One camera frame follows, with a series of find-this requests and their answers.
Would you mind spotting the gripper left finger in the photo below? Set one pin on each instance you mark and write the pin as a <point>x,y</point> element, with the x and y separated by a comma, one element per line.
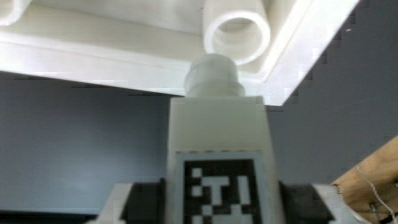
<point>135,204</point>

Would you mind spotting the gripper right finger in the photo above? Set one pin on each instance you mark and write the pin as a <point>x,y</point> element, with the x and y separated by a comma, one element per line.
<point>315,206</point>

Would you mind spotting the white table leg with tag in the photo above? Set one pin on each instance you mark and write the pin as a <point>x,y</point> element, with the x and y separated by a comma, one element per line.
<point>222,186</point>

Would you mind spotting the white square tabletop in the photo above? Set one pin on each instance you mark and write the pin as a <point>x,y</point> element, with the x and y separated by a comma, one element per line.
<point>123,42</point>

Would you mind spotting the brown cardboard box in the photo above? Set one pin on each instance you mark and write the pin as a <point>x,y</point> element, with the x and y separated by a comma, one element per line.
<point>368,185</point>

